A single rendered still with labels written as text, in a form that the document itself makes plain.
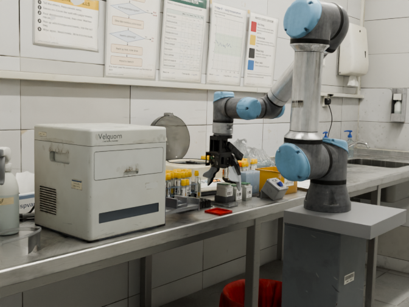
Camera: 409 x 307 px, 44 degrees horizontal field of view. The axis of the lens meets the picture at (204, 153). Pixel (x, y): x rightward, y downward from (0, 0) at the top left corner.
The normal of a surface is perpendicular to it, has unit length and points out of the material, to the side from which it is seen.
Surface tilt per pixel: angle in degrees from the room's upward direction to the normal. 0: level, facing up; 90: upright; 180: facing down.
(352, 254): 90
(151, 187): 90
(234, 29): 95
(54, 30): 87
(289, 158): 99
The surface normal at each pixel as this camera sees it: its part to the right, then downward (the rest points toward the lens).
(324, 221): -0.65, 0.06
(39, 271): 0.76, 0.08
